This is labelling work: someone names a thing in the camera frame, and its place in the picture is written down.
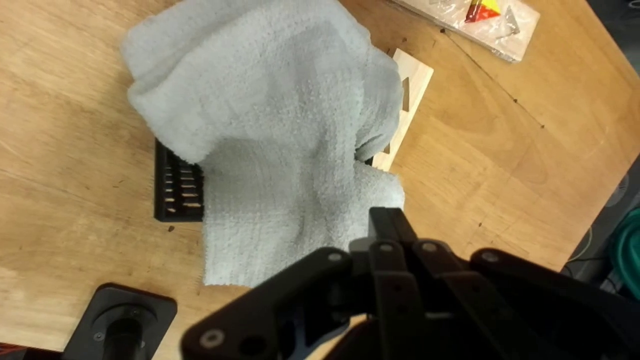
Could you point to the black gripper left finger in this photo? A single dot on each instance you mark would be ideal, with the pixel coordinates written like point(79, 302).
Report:
point(282, 318)

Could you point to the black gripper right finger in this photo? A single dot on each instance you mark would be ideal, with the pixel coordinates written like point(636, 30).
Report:
point(432, 304)

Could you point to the white terry cloth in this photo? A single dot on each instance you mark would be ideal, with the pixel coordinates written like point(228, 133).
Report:
point(280, 104)

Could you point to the black perforated box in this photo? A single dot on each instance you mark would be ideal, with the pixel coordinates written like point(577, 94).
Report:
point(179, 192)

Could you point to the wooden slotted board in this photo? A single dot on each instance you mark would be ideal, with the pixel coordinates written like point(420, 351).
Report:
point(414, 81)

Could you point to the wooden triangle puzzle board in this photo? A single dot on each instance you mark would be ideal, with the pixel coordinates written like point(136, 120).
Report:
point(507, 36)

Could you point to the red yellow triangle piece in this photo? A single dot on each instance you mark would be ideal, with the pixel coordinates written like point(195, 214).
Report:
point(482, 10)

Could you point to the black pole base plate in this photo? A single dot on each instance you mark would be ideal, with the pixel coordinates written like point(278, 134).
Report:
point(121, 325)

